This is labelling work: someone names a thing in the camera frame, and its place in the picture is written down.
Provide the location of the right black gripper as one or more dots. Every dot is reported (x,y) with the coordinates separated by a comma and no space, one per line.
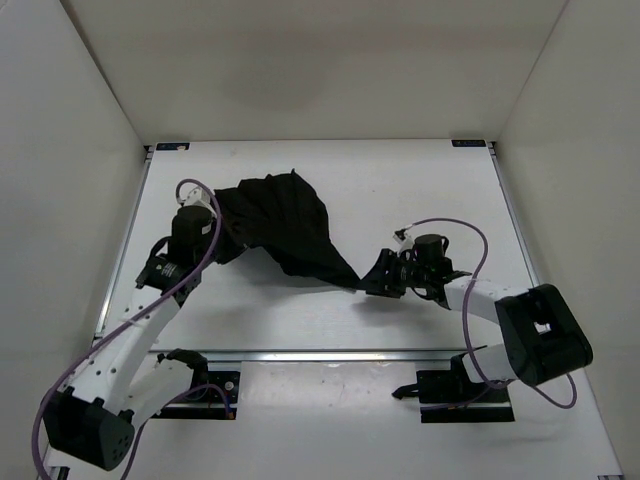
(382,278)

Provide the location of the black pleated skirt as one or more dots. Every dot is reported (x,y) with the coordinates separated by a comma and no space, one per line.
(283,215)

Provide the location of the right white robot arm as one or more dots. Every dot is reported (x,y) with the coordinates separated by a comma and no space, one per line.
(541,338)

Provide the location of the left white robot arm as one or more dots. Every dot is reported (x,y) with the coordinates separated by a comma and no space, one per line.
(95,412)

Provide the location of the left blue corner label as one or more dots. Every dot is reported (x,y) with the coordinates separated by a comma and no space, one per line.
(172,146)

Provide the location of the blue corner label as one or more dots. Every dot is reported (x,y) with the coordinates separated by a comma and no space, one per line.
(172,146)
(468,143)

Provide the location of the right blue corner label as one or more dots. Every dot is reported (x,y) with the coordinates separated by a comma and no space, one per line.
(468,143)

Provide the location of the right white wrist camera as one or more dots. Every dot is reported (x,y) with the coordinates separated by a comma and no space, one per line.
(404,240)

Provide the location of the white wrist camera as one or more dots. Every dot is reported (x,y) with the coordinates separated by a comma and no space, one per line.
(404,240)
(196,197)

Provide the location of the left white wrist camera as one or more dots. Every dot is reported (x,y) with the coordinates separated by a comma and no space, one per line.
(196,197)

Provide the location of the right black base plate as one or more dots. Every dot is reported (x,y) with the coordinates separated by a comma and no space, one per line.
(442,401)

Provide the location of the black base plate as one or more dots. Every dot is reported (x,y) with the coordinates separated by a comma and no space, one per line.
(442,401)
(218,402)

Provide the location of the aluminium front rail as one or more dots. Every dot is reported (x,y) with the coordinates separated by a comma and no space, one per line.
(329,356)

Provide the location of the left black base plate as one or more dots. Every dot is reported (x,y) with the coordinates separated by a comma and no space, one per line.
(218,402)

